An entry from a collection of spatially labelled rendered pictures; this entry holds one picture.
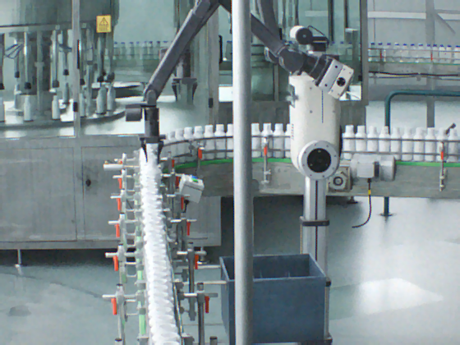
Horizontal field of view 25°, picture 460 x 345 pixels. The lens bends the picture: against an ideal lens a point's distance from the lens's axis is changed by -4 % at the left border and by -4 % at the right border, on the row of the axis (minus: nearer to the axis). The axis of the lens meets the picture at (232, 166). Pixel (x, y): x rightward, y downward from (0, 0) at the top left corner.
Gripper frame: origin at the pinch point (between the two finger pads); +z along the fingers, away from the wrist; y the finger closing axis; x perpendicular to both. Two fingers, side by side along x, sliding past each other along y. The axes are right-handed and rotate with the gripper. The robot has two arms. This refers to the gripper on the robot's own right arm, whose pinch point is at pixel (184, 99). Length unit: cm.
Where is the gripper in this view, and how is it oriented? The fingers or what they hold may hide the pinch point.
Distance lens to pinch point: 440.5
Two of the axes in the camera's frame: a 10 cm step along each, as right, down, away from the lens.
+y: -10.0, 0.3, -0.9
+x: 0.9, 1.6, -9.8
